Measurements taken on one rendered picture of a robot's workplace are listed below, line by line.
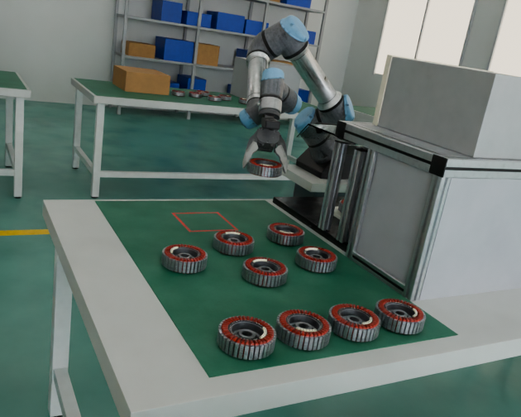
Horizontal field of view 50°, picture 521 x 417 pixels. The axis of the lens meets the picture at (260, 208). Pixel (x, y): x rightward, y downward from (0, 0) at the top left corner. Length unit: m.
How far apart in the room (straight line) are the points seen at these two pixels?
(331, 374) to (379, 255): 0.54
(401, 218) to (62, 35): 7.04
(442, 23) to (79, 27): 4.95
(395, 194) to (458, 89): 0.30
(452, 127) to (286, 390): 0.80
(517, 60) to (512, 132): 6.03
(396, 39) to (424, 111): 7.54
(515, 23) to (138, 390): 7.09
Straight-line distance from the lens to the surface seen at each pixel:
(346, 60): 9.97
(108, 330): 1.11
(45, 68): 8.15
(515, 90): 1.50
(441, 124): 1.52
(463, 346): 1.32
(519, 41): 7.58
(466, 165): 1.40
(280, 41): 2.23
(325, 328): 1.14
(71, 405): 1.82
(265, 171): 1.70
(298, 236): 1.61
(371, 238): 1.56
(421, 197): 1.42
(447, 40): 8.33
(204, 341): 1.10
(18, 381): 2.28
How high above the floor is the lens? 1.32
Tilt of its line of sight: 17 degrees down
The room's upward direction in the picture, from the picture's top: 9 degrees clockwise
